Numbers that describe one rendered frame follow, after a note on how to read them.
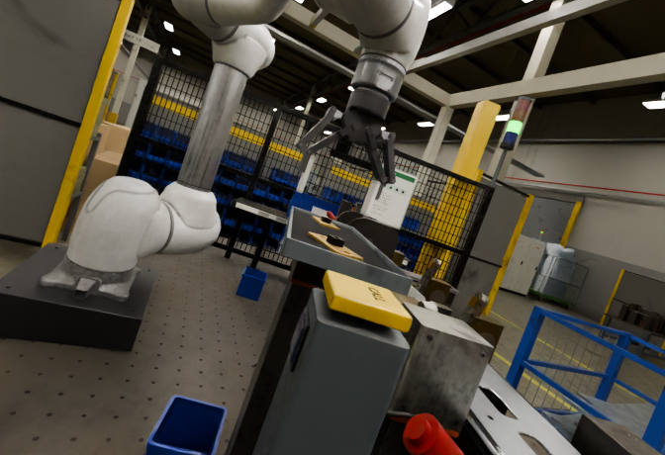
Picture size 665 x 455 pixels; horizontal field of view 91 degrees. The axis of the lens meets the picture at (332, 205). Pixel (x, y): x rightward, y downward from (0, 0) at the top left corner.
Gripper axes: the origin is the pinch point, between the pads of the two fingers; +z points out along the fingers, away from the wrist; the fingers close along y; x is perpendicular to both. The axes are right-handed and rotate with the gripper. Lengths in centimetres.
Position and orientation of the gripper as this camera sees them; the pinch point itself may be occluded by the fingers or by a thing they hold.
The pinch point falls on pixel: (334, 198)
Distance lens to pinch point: 62.1
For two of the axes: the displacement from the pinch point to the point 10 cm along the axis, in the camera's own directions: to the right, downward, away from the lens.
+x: -2.6, -1.4, 9.6
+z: -3.4, 9.4, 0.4
